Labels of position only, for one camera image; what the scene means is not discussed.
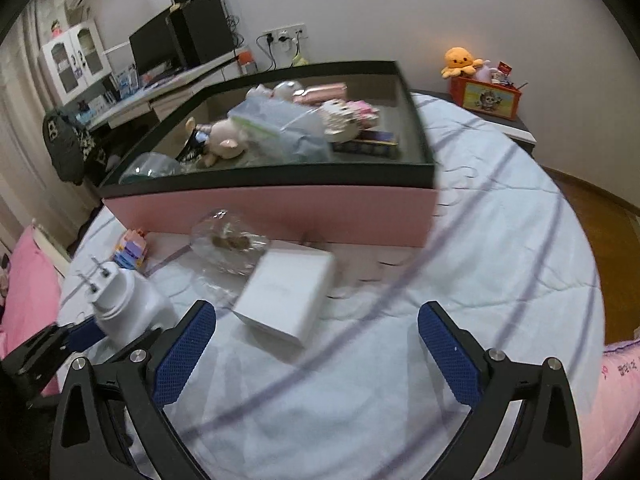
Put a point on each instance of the white desk with drawers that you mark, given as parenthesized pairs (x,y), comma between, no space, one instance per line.
(165,92)

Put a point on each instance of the dark printed box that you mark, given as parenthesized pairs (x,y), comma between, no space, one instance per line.
(367,147)

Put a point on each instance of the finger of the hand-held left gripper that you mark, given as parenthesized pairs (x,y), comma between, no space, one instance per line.
(82,335)

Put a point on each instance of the transparent plastic box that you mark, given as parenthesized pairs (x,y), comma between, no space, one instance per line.
(285,130)

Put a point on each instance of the blue white box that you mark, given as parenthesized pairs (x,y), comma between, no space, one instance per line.
(126,80)

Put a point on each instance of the white bed frame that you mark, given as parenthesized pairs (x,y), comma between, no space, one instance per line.
(50,250)

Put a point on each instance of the white round plush toy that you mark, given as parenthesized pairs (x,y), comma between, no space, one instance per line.
(280,91)

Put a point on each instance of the white striped quilt bed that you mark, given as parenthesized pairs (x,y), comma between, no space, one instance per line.
(400,285)

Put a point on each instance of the rose gold case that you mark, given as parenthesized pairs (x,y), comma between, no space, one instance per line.
(320,92)

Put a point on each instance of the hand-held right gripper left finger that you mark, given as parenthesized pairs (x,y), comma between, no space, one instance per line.
(185,357)

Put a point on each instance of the pink blanket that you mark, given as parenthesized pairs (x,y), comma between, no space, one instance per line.
(27,280)

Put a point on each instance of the white glass-door cabinet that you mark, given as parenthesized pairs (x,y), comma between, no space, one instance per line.
(73,60)

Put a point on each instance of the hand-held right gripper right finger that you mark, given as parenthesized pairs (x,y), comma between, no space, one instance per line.
(450,362)

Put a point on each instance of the white plug-in device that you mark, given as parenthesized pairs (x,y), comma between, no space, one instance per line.
(130,305)

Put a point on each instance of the pink printed pillow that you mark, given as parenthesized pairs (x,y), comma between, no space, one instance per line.
(617,390)

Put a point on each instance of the small pastel toy blocks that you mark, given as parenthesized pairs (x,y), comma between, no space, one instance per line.
(131,250)

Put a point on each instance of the clear plastic bag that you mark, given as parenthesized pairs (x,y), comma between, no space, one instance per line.
(227,245)

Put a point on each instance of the cream curtain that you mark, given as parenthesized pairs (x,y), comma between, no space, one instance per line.
(20,110)

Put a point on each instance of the red toy box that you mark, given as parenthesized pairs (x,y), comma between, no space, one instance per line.
(487,100)

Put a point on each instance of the pink box with black rim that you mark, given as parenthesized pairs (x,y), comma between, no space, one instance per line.
(280,210)

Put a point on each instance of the black computer monitor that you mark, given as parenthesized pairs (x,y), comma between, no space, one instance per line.
(150,45)

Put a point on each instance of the small doll figure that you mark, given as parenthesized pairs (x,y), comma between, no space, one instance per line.
(56,28)

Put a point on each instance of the black striped packet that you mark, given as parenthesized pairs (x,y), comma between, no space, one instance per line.
(192,142)

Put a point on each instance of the white wall socket strip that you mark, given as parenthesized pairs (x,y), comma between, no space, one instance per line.
(282,34)

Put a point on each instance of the pink block toy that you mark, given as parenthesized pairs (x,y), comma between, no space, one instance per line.
(350,117)

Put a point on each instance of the small pink plush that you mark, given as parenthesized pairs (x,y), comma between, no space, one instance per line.
(485,72)

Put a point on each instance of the large black speaker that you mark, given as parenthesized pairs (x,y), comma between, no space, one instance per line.
(200,32)

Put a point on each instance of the orange octopus plush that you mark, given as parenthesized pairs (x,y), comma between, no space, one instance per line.
(459,59)

